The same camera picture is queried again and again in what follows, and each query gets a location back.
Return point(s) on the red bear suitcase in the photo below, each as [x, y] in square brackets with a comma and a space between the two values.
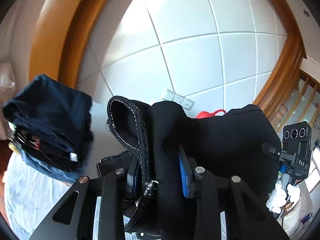
[206, 114]

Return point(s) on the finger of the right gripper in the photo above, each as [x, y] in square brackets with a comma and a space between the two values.
[271, 151]

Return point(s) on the white gloved hand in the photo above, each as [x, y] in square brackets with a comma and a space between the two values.
[278, 196]

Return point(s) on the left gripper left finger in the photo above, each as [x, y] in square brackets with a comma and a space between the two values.
[91, 208]

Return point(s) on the black jeans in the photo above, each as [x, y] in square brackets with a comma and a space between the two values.
[227, 145]

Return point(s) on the stack of folded clothes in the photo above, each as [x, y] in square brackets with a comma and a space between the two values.
[52, 128]

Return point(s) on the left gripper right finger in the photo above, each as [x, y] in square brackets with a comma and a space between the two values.
[229, 202]

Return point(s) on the wooden shelf unit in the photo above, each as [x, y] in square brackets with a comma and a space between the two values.
[303, 103]

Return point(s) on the white wall socket panel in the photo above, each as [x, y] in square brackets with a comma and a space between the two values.
[169, 95]

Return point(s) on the striped white bed sheet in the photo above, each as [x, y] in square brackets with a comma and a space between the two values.
[28, 195]

